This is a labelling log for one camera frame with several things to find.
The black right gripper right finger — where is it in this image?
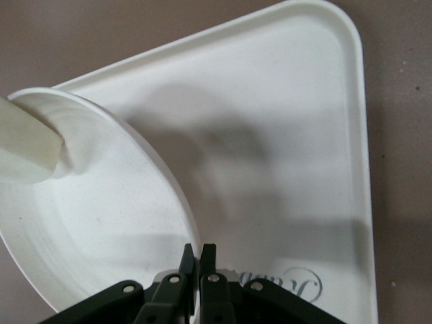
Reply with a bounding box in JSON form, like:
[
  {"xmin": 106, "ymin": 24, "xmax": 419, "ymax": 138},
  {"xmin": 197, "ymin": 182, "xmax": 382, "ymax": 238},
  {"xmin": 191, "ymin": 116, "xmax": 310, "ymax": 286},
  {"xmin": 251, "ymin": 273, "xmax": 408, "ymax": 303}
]
[{"xmin": 198, "ymin": 242, "xmax": 342, "ymax": 324}]

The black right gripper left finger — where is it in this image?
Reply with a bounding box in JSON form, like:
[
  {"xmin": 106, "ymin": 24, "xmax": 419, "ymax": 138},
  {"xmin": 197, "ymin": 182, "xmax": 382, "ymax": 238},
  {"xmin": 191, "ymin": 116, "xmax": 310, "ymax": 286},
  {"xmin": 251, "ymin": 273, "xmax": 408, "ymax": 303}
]
[{"xmin": 36, "ymin": 243, "xmax": 195, "ymax": 324}]

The round cream plate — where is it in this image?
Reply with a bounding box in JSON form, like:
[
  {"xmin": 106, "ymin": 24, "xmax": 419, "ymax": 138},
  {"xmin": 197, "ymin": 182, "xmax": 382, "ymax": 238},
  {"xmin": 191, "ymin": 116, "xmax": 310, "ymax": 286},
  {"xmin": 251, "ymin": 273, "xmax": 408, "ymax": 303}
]
[{"xmin": 0, "ymin": 86, "xmax": 205, "ymax": 324}]

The white steamed bun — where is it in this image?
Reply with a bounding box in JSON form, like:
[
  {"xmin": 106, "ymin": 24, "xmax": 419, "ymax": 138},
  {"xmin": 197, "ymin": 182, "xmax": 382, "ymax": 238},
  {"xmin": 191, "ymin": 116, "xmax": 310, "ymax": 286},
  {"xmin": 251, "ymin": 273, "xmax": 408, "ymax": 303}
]
[{"xmin": 0, "ymin": 96, "xmax": 65, "ymax": 185}]

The cream rabbit print tray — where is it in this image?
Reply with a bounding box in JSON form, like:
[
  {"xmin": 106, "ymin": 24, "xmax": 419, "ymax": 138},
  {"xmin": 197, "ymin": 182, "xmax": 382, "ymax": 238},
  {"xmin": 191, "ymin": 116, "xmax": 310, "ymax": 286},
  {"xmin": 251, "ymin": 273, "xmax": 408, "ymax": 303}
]
[{"xmin": 50, "ymin": 0, "xmax": 379, "ymax": 324}]

